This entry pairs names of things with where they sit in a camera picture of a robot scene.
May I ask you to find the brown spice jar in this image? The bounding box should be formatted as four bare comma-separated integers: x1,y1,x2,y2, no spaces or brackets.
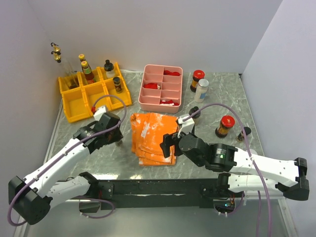
189,106,201,125

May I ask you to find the dark spice shaker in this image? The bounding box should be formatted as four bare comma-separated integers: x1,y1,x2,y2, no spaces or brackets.
113,77,122,93

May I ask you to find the sauce bottle green label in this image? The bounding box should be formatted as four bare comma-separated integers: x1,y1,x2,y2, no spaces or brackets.
81,61,96,84

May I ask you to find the white bottle black cap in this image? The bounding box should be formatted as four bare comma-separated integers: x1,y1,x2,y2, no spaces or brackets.
104,59,116,79

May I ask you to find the sauce bottle yellow cap back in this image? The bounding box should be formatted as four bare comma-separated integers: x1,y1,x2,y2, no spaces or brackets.
78,54,86,62

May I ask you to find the brass clamp wall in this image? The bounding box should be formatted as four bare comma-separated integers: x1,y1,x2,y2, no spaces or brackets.
50,42,61,52
51,51,61,63

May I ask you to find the dark spice jar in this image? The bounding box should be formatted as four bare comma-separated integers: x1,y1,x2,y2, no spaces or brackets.
115,139,123,146

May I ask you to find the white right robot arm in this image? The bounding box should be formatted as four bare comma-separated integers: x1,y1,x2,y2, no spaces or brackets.
159,132,310,201

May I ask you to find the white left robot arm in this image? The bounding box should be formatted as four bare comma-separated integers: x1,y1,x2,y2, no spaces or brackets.
7,111,124,227

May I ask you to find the orange tie-dye cloth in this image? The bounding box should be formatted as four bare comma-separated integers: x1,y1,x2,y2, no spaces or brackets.
130,113,177,166

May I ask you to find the yellow plastic bin organizer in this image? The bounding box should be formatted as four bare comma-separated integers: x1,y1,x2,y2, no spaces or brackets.
58,63,132,123

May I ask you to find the red white sock bottom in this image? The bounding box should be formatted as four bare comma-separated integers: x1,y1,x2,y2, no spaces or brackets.
159,99,180,106

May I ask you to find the dark brown jar back right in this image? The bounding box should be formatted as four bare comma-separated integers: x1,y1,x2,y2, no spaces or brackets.
236,126,251,142

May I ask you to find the pink divided tray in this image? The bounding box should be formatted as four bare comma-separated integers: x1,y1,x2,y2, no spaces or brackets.
138,64,183,114

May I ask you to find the red sock middle compartment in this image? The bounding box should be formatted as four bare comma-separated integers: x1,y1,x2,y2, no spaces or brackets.
143,82,161,89

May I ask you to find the red sock compartment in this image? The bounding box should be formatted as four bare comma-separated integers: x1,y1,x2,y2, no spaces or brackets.
163,70,181,76
143,82,161,89

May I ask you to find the silver lid glass jar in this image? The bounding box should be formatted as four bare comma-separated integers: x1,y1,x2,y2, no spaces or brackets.
194,79,209,103

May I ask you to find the red sock top compartment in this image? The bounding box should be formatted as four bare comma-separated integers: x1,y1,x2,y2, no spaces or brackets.
163,70,181,76

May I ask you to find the red lid sauce jar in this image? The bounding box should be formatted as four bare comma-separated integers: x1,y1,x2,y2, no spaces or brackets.
190,70,205,93

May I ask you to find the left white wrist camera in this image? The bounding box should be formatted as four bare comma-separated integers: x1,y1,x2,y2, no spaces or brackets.
91,106,108,121

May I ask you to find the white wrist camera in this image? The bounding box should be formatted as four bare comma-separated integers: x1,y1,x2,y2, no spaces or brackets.
91,106,108,121
176,114,195,134

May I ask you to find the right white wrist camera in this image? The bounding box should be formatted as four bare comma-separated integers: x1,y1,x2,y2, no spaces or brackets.
176,114,195,134

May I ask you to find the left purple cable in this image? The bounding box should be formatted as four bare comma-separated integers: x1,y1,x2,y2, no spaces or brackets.
6,94,128,227

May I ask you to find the purple cable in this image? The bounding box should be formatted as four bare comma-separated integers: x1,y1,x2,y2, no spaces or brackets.
182,103,273,237
6,94,128,227

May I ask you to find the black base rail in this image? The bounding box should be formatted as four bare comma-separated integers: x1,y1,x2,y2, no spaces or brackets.
83,178,241,208

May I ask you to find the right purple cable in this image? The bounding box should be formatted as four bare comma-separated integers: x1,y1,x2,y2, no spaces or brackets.
182,103,273,237

